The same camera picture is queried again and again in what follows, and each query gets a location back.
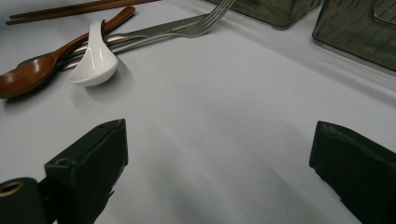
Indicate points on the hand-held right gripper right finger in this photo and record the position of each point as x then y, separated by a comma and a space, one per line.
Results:
358, 171

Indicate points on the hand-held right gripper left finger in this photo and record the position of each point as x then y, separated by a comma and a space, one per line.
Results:
87, 168

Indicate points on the white ceramic spoon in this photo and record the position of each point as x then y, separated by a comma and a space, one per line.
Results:
96, 68

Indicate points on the brown wooden spoon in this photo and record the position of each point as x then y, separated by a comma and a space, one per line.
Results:
25, 77

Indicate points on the translucent grey plastic bin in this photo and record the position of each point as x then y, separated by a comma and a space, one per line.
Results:
351, 37
274, 12

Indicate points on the steel table knife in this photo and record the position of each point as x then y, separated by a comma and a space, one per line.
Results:
149, 30

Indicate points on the brown wooden chopstick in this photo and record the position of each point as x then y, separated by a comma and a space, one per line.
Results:
62, 13
62, 7

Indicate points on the steel fork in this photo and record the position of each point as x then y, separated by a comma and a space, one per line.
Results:
199, 29

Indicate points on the white tablecloth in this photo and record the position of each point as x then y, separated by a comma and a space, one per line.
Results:
218, 124

